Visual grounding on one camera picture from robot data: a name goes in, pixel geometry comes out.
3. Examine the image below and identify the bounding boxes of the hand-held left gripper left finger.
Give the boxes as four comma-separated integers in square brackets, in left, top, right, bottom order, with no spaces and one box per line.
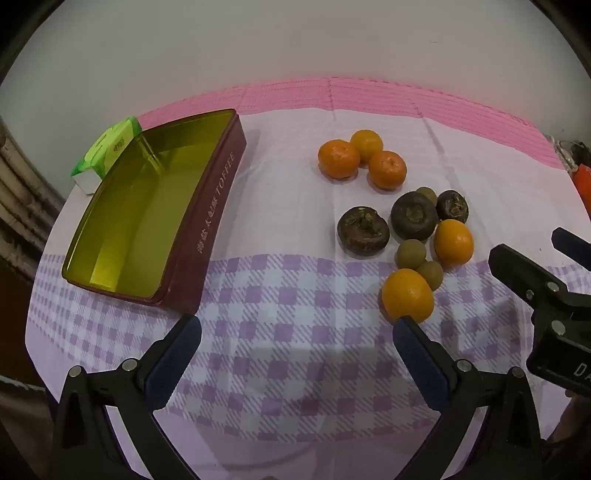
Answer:
[52,314,202,480]

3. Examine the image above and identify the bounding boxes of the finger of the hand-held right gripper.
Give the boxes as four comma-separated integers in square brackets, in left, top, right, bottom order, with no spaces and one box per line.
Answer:
[551,227,591,269]
[488,244,591,325]

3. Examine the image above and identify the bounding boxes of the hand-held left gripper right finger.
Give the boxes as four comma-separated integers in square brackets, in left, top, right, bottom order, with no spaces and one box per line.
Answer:
[392,316,548,480]

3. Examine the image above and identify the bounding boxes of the smooth oval orange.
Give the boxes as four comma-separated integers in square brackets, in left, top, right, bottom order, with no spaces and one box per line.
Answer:
[433,220,475,267]
[381,269,435,324]

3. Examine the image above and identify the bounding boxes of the dark brown water chestnut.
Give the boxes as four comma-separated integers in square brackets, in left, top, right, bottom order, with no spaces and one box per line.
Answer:
[436,190,470,223]
[337,206,391,254]
[390,192,439,241]

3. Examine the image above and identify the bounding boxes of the maroon tin box gold inside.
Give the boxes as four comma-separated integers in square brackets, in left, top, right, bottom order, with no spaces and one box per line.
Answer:
[61,109,247,306]

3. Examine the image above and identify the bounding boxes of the textured mandarin orange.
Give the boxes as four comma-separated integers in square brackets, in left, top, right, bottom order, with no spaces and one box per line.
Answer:
[318,140,360,180]
[350,130,384,162]
[368,151,408,190]

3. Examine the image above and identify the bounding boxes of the red orange thing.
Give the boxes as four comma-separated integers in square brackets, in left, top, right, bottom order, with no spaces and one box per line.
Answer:
[573,164,591,209]

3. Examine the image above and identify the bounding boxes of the clutter of small things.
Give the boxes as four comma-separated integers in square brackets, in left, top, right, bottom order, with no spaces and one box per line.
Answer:
[545,134,591,172]

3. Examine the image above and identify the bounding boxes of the pink and purple checked tablecloth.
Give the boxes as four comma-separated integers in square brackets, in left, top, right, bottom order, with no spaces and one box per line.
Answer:
[25,78,575,480]

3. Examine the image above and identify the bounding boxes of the green tissue packet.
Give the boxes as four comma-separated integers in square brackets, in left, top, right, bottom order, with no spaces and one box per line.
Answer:
[70,116,140,195]

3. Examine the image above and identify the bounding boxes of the brown rattan furniture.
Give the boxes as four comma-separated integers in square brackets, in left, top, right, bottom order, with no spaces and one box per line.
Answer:
[0,115,66,278]

